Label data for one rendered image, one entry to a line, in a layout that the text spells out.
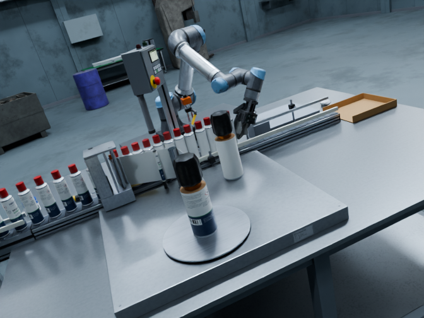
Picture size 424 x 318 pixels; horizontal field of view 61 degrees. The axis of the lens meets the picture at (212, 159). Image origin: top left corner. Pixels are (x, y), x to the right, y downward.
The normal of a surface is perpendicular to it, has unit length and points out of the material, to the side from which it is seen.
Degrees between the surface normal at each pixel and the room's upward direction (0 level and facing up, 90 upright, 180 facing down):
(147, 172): 90
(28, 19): 90
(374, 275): 0
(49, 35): 90
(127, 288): 0
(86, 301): 0
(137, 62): 90
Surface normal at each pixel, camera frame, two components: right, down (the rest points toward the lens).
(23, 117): 0.64, 0.16
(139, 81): -0.24, 0.44
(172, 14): 0.37, 0.29
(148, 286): -0.23, -0.89
